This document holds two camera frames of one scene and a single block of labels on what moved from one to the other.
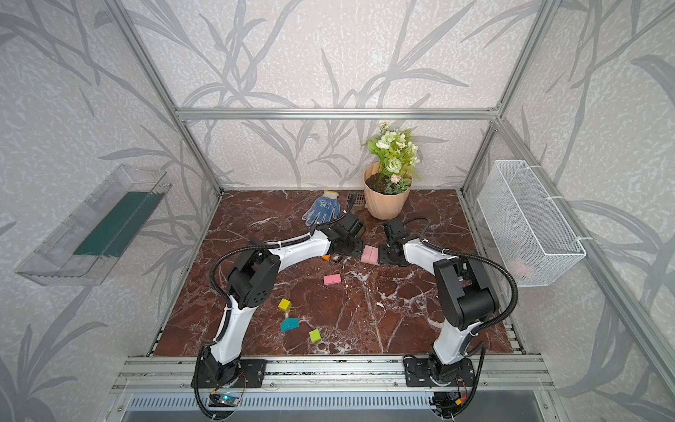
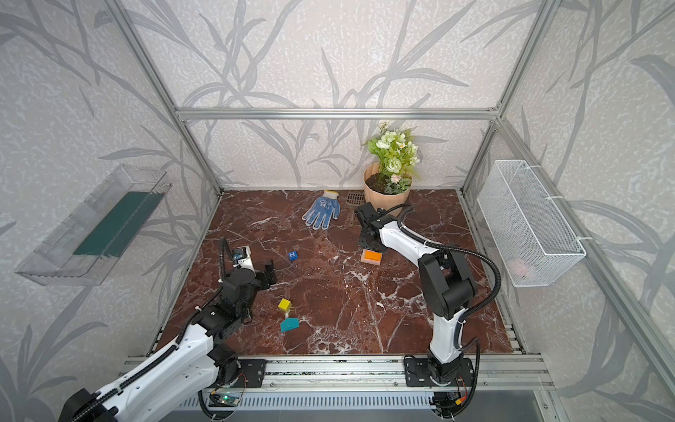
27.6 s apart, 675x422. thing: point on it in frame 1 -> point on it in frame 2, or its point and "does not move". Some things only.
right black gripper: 393,253 -> 366,218
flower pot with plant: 389,180 does not move
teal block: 289,323 does not move
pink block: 332,279 -> 365,260
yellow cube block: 285,305 does not move
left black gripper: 347,247 -> 265,274
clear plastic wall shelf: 89,247 does not move
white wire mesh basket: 531,235 does not move
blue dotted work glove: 322,209 does not move
